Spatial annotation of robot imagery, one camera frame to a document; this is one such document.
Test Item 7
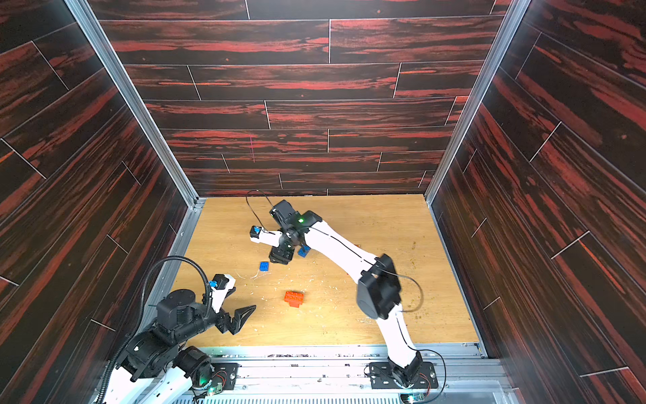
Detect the red long lego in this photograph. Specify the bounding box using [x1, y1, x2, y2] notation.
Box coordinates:
[284, 291, 304, 304]

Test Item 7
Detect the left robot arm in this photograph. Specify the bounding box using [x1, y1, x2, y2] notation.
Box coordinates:
[95, 289, 257, 403]

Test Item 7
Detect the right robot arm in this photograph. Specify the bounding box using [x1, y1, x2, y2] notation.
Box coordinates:
[250, 200, 423, 388]

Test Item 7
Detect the blue long lego far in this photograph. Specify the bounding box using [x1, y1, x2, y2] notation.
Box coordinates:
[298, 245, 311, 258]

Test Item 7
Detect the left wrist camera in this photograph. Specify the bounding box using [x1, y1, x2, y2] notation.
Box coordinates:
[210, 274, 236, 313]

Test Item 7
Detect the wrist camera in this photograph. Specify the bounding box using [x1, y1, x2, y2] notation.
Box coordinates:
[210, 274, 236, 313]
[249, 226, 283, 247]

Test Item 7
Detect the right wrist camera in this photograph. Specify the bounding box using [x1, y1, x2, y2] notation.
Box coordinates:
[249, 226, 283, 247]

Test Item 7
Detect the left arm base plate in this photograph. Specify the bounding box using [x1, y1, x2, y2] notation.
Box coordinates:
[194, 363, 240, 395]

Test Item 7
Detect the aluminium front rail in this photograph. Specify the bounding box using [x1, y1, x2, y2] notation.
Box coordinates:
[88, 344, 521, 404]

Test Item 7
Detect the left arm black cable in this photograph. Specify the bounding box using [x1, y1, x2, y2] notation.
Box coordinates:
[95, 255, 212, 404]

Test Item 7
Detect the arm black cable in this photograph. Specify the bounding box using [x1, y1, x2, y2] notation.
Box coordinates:
[246, 189, 448, 400]
[95, 255, 212, 404]

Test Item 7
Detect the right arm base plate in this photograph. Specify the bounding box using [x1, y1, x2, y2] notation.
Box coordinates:
[364, 360, 439, 390]

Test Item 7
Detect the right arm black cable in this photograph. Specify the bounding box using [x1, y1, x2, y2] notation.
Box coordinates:
[246, 189, 448, 400]

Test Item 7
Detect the left aluminium corner post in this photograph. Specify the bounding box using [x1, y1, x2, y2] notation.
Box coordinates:
[65, 0, 204, 209]

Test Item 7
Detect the aluminium corner post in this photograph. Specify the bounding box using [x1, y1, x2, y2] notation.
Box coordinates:
[424, 0, 531, 212]
[65, 0, 204, 209]

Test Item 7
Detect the right aluminium corner post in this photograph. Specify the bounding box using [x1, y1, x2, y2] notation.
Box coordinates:
[424, 0, 531, 212]

